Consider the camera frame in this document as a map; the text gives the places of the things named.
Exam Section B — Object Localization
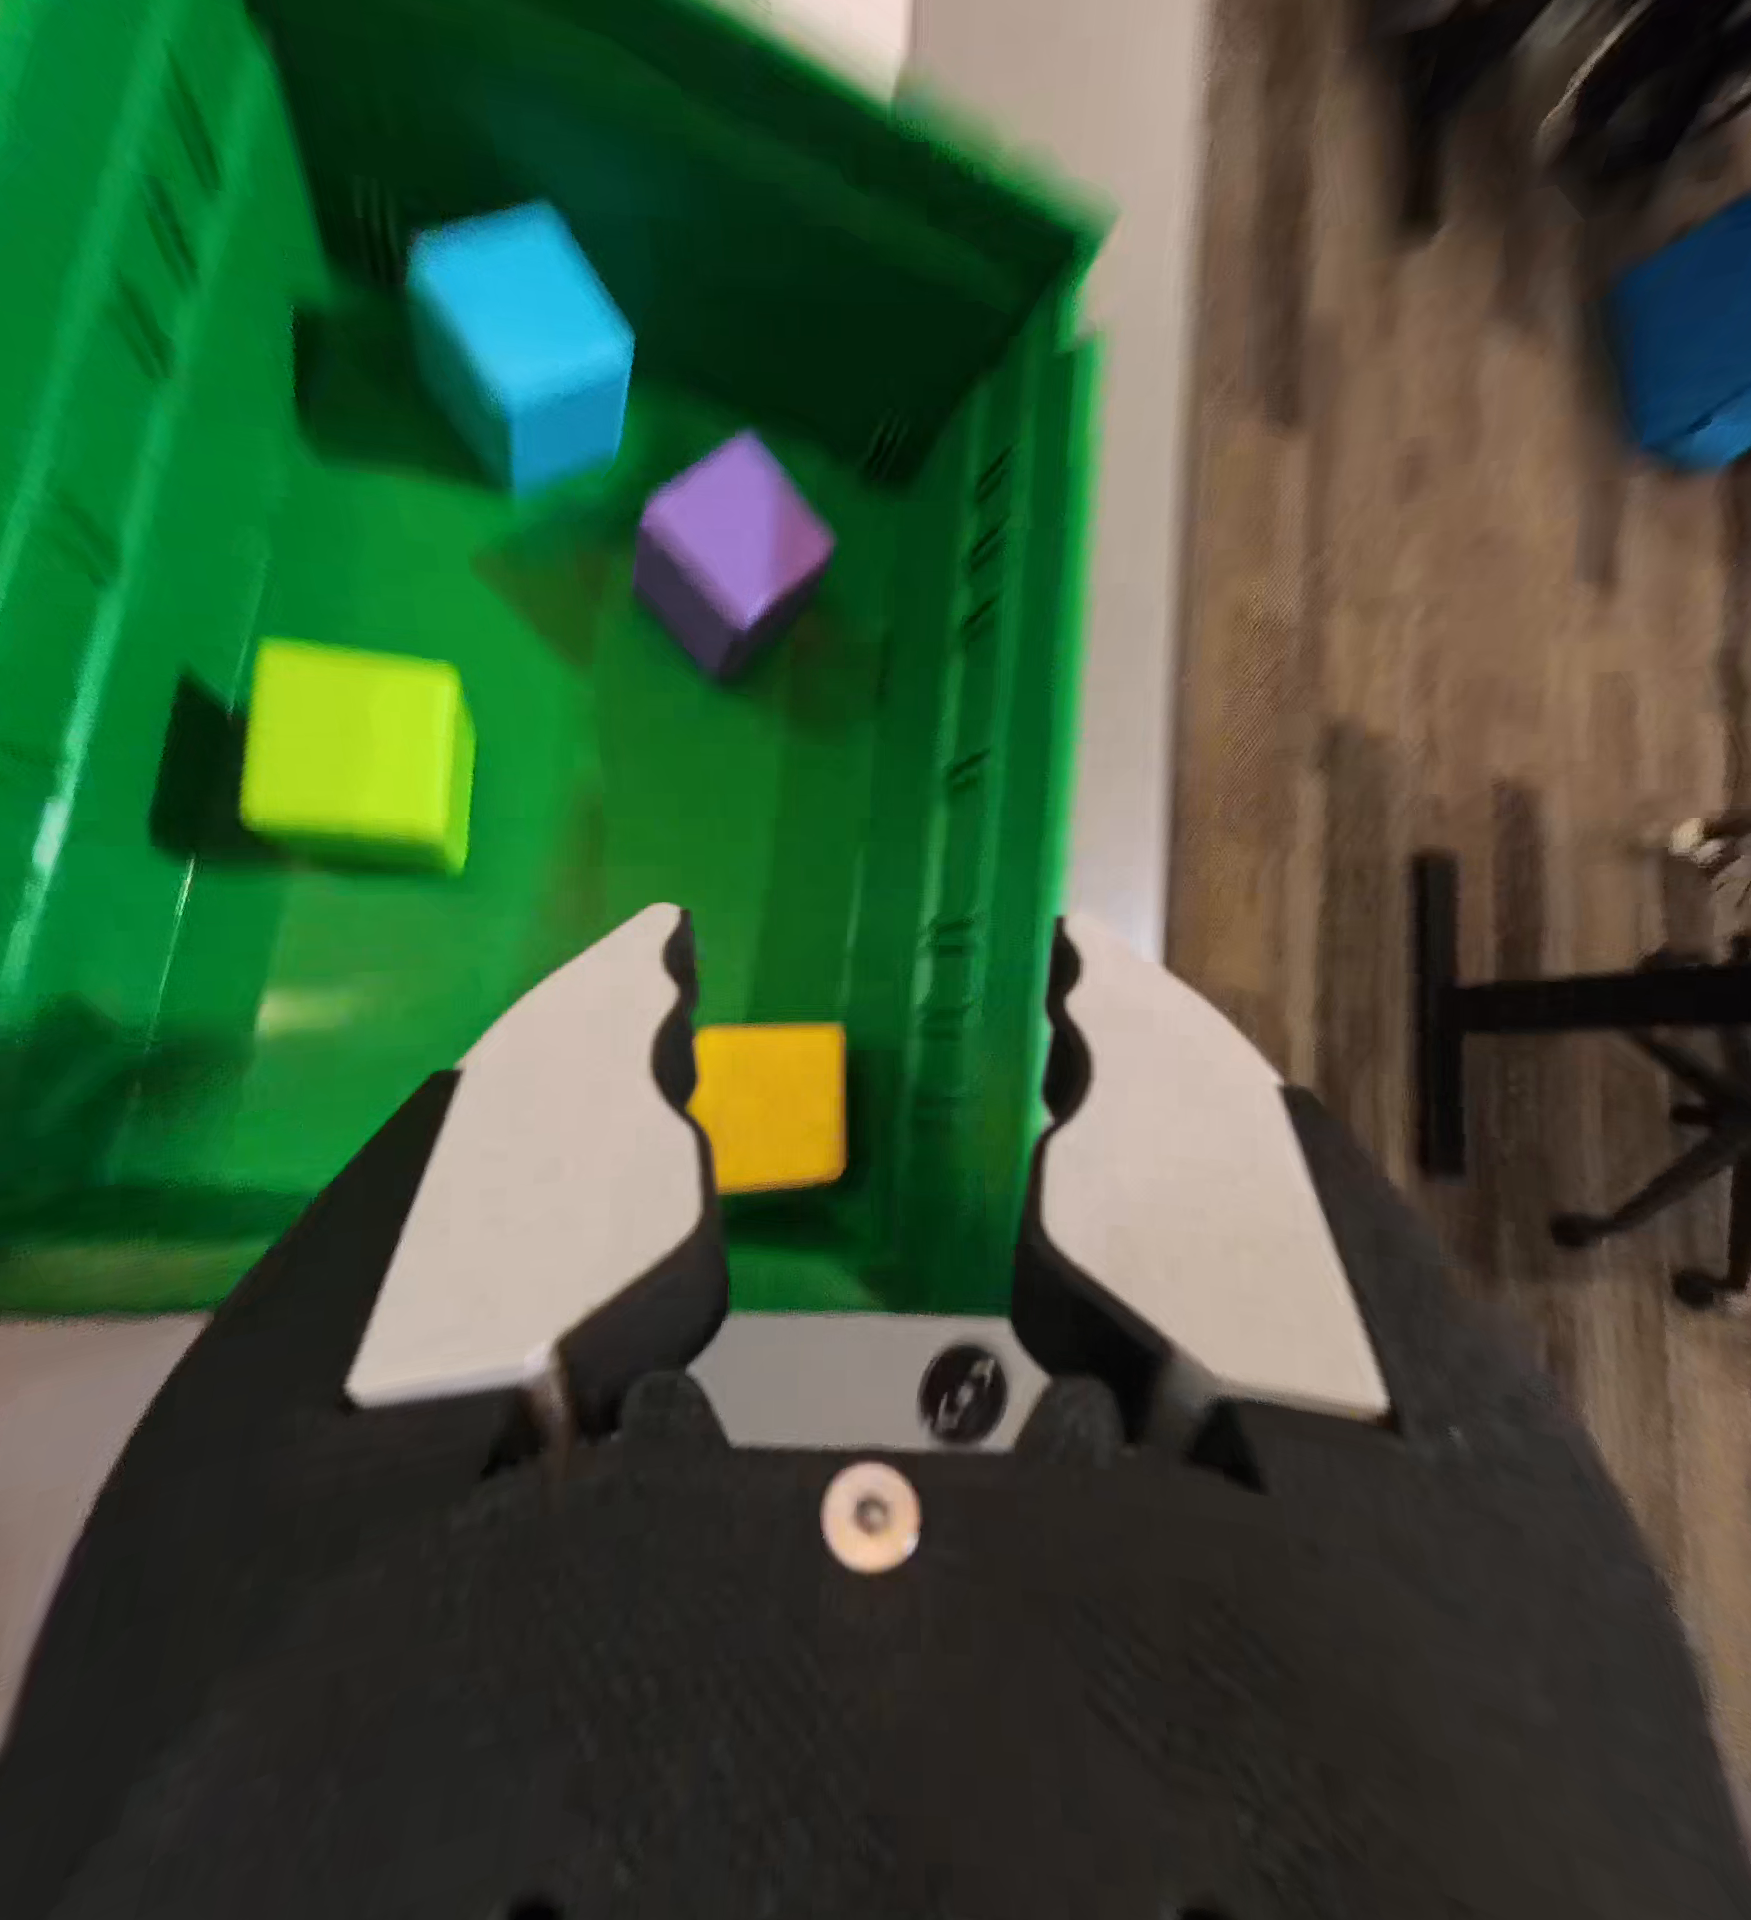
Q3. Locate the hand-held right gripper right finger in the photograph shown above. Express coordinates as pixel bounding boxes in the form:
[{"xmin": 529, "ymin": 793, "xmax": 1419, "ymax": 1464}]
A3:
[{"xmin": 1012, "ymin": 916, "xmax": 1392, "ymax": 1469}]

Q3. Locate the blue fabric bag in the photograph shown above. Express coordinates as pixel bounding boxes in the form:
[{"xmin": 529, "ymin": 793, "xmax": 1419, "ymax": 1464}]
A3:
[{"xmin": 1602, "ymin": 173, "xmax": 1751, "ymax": 467}]

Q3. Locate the yellow cube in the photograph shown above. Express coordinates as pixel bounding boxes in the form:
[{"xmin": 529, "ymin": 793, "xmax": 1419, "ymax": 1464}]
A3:
[{"xmin": 688, "ymin": 1023, "xmax": 850, "ymax": 1196}]

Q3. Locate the blue cube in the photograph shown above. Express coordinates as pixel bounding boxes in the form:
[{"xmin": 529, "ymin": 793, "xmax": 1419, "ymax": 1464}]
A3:
[{"xmin": 403, "ymin": 202, "xmax": 637, "ymax": 497}]

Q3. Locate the metal desk grommet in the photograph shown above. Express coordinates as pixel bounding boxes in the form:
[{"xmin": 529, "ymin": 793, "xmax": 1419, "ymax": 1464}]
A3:
[{"xmin": 917, "ymin": 1339, "xmax": 1024, "ymax": 1449}]

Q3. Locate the grey desk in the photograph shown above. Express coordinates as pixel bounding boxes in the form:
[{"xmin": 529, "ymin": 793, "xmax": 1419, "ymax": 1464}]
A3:
[{"xmin": 0, "ymin": 0, "xmax": 1211, "ymax": 1787}]

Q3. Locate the lime green cube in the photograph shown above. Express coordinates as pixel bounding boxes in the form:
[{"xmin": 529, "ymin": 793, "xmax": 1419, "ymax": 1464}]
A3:
[{"xmin": 235, "ymin": 636, "xmax": 474, "ymax": 875}]

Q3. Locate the purple cube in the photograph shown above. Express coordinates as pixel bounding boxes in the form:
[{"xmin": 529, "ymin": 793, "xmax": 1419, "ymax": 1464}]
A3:
[{"xmin": 631, "ymin": 430, "xmax": 835, "ymax": 678}]

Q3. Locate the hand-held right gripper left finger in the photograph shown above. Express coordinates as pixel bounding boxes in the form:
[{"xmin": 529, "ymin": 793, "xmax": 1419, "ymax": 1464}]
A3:
[{"xmin": 346, "ymin": 903, "xmax": 731, "ymax": 1453}]

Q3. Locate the green plastic bin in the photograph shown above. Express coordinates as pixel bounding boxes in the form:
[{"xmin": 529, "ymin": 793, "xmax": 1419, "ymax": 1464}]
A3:
[{"xmin": 0, "ymin": 0, "xmax": 1116, "ymax": 1321}]

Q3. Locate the black rolling chair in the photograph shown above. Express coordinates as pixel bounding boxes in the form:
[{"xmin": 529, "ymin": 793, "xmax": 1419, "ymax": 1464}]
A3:
[{"xmin": 1413, "ymin": 817, "xmax": 1751, "ymax": 1308}]

